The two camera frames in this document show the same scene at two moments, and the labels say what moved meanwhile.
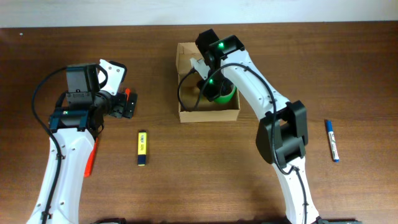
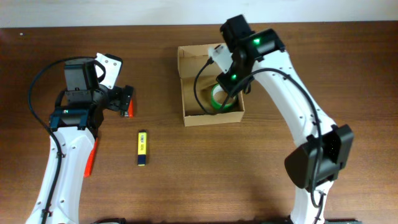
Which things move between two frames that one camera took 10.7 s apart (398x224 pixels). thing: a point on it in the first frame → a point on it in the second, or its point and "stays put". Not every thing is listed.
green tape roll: (226, 99) → (218, 105)
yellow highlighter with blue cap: (142, 156) stays put
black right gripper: (210, 91) → (232, 87)
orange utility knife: (90, 162) stays put
